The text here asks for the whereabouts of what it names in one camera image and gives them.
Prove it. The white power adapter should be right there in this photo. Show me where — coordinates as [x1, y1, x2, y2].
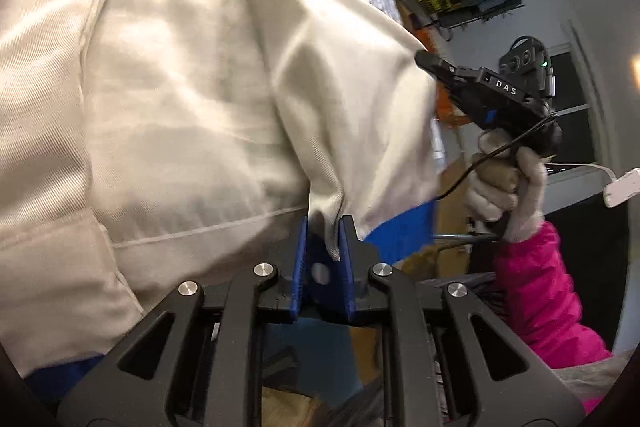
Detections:
[602, 172, 640, 208]

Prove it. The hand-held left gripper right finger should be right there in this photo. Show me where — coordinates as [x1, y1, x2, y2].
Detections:
[340, 214, 586, 427]

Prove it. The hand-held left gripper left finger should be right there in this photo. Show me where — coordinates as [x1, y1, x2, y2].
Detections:
[57, 214, 308, 427]

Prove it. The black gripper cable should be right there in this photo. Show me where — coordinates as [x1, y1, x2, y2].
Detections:
[435, 117, 556, 202]

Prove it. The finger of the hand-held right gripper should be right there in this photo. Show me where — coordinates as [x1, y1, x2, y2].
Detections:
[415, 49, 458, 84]

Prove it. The cream and blue jacket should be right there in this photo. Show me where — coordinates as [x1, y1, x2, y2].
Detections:
[0, 0, 441, 388]

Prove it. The person's right hand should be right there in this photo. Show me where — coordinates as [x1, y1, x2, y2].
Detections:
[462, 127, 548, 244]

